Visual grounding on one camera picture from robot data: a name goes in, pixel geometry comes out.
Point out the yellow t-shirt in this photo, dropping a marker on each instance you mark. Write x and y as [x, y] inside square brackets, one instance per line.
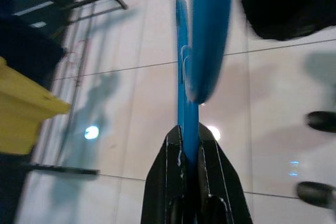
[23, 103]

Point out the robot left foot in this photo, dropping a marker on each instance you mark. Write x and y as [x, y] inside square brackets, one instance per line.
[317, 193]

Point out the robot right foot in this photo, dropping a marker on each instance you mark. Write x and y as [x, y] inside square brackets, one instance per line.
[323, 121]

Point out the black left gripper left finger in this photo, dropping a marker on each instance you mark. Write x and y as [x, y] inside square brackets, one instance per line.
[162, 182]

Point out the black t-shirt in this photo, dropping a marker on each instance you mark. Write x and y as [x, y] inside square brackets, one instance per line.
[283, 3]

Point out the blue plastic hanger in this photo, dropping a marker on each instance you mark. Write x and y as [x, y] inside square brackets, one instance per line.
[207, 37]

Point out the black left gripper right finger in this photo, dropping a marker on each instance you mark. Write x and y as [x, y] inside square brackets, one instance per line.
[223, 182]

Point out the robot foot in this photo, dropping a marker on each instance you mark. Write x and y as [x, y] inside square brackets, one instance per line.
[317, 193]
[323, 121]

